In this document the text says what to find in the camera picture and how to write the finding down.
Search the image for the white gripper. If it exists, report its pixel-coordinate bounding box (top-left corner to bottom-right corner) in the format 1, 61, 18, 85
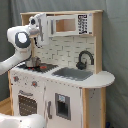
29, 13, 49, 47

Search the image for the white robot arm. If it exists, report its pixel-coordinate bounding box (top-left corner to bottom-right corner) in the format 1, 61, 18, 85
0, 13, 46, 128

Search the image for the wooden toy kitchen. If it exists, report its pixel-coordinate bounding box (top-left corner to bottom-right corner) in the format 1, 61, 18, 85
9, 10, 115, 128

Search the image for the white toy microwave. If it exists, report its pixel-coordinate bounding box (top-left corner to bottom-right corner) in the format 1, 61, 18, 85
48, 13, 93, 37

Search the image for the small metal pot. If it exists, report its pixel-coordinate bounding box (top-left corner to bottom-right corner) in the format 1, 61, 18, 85
25, 56, 41, 67

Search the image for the black toy stovetop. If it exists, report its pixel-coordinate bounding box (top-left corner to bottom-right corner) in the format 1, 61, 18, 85
20, 63, 56, 73

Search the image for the black toy faucet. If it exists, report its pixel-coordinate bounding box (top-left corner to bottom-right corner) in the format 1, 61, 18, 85
75, 50, 95, 71

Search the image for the red left stove knob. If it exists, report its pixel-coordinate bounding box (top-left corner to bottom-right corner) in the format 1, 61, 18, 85
12, 75, 20, 83

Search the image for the red stove knob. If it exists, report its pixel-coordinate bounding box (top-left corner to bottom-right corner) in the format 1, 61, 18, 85
32, 81, 37, 87
12, 75, 20, 83

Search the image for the grey toy sink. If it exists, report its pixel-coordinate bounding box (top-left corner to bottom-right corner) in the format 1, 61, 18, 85
53, 67, 92, 81

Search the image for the red right stove knob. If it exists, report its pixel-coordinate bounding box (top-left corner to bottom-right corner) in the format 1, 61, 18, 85
32, 81, 37, 87

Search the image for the grey ice dispenser panel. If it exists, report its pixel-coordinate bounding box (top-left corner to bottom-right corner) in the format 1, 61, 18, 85
55, 93, 71, 120

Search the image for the toy oven door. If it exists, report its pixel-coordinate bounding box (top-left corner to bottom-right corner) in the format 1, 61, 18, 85
18, 90, 37, 116

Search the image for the grey cupboard door handle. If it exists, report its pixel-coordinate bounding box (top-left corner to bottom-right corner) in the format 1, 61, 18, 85
47, 101, 52, 119

